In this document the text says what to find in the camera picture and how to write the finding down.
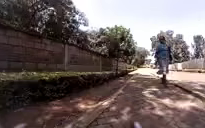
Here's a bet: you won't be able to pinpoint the long brown block wall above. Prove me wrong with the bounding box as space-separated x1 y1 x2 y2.
0 22 128 73

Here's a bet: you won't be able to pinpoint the low green hedge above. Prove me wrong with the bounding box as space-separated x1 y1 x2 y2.
0 68 137 111

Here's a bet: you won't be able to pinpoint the tall trees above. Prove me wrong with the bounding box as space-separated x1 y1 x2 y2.
149 0 205 64

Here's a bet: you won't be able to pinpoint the concrete kerb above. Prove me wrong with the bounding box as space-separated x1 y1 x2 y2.
169 79 205 106

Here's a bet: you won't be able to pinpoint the pale grey wall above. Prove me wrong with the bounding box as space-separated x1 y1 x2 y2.
169 56 205 71

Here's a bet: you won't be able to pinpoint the reddish brick path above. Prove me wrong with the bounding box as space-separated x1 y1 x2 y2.
86 67 205 128

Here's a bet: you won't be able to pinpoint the person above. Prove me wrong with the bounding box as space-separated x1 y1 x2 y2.
153 34 175 85

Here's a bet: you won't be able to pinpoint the brown asphalt road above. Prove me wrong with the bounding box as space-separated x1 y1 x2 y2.
168 69 205 100

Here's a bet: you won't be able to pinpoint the bare dirt strip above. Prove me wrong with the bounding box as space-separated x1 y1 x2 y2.
0 74 133 128

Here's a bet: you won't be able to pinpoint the row of dark trees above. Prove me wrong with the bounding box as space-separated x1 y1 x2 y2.
0 0 152 68

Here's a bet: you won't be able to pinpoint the grass verge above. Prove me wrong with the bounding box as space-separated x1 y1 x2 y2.
184 68 205 75

